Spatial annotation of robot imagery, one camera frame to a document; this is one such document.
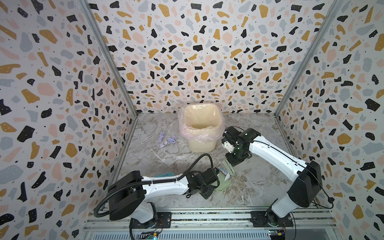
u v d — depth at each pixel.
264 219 0.74
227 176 0.88
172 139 1.04
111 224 0.74
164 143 1.03
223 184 0.86
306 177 0.42
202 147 0.99
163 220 0.73
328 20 0.75
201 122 1.00
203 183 0.62
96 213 0.37
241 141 0.57
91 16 0.72
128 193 0.46
